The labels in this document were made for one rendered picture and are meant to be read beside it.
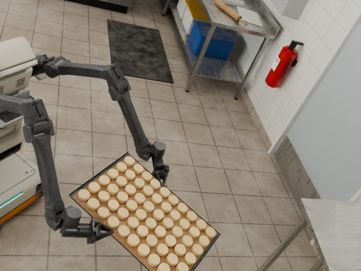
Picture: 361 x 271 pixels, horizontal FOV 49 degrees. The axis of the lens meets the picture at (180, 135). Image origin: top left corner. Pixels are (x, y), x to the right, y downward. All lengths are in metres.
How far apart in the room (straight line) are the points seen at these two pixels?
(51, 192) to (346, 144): 2.40
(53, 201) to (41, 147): 0.22
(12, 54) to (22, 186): 1.02
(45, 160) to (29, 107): 0.21
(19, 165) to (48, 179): 1.20
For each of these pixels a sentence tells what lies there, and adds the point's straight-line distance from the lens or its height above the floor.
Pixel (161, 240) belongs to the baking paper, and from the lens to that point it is 1.76.
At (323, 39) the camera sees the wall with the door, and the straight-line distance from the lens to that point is 3.76.
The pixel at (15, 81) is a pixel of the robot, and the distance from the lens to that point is 2.08.
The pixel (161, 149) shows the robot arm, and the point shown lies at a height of 1.07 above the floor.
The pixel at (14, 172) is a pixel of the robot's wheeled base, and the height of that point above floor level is 0.28.
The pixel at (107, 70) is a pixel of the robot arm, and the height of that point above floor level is 1.36.
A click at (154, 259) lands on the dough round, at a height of 0.96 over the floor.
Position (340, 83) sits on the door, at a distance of 3.51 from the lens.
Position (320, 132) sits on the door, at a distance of 3.59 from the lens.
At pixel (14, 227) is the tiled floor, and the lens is 2.84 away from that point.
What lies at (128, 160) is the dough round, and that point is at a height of 1.01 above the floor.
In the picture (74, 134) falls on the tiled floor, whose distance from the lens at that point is 3.47.
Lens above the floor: 2.35
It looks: 38 degrees down
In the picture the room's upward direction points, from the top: 24 degrees clockwise
